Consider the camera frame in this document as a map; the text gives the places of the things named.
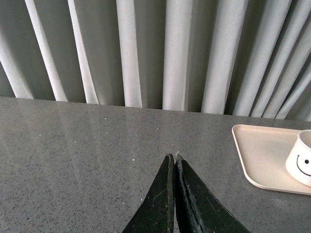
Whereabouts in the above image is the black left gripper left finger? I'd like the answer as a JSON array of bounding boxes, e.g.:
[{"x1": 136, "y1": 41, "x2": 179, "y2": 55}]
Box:
[{"x1": 123, "y1": 154, "x2": 175, "y2": 233}]

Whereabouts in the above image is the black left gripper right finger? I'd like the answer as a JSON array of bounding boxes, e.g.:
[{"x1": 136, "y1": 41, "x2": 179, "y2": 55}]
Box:
[{"x1": 175, "y1": 153, "x2": 249, "y2": 233}]

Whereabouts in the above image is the pale pink rectangular tray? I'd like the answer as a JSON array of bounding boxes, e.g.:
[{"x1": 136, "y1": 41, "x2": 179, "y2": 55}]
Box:
[{"x1": 232, "y1": 124, "x2": 311, "y2": 195}]

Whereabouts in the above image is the white smiley mug black handle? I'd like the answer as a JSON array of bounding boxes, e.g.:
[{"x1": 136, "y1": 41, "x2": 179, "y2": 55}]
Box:
[{"x1": 285, "y1": 130, "x2": 311, "y2": 187}]

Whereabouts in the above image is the white pleated curtain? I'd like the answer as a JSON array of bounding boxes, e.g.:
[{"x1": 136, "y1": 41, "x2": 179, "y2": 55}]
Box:
[{"x1": 0, "y1": 0, "x2": 311, "y2": 121}]

